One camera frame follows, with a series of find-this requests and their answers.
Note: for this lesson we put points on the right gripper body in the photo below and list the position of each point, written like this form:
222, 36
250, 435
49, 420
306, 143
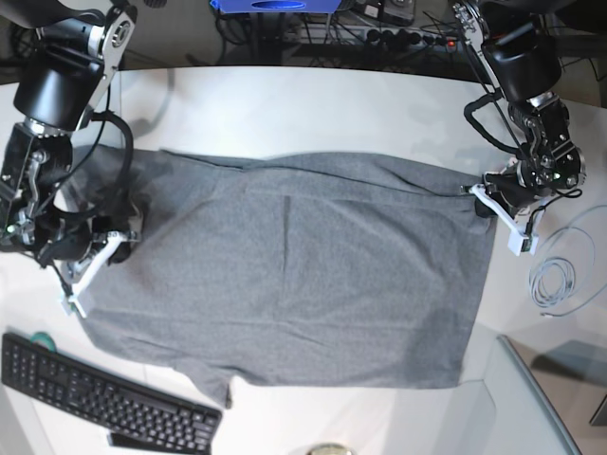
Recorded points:
84, 252

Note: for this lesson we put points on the black power strip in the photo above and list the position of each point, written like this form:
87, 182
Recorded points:
399, 40

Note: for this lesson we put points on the grey t-shirt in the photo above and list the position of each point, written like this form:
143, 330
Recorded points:
320, 270

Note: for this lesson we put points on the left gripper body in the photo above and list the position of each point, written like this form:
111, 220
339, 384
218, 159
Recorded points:
519, 207

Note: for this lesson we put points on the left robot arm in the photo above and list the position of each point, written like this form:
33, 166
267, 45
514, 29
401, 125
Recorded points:
506, 40

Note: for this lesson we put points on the blue box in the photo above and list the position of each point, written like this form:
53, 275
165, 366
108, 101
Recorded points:
259, 6

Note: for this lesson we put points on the black computer keyboard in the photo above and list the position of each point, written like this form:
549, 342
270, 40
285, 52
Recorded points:
142, 417

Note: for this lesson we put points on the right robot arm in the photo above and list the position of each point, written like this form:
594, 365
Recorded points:
65, 87

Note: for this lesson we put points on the round brass object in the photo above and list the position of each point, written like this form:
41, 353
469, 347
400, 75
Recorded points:
330, 449

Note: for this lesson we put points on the green tape roll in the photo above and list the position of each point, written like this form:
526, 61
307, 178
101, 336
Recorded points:
43, 340

